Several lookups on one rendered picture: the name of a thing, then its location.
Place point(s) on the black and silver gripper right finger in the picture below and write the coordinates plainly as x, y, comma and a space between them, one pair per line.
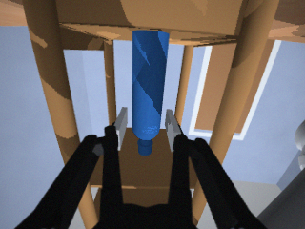
228, 208

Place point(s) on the blue bottle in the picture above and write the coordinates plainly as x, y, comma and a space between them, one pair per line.
149, 62

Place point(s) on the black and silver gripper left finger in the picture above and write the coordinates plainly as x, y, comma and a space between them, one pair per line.
57, 207

